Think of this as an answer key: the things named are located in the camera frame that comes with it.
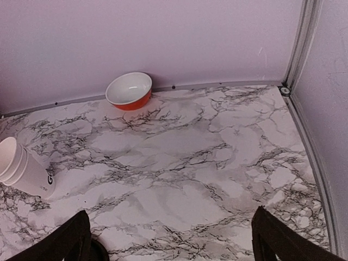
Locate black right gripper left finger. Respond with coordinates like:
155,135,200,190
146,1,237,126
10,210,91,260

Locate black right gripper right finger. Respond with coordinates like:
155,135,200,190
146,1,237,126
251,206,342,260

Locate stacked white paper cups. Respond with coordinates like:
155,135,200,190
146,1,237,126
1,137,55,198

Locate orange white bowl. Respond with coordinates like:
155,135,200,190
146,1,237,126
105,72,152,111

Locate right corner aluminium post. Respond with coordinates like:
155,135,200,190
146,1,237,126
278,0,323,97

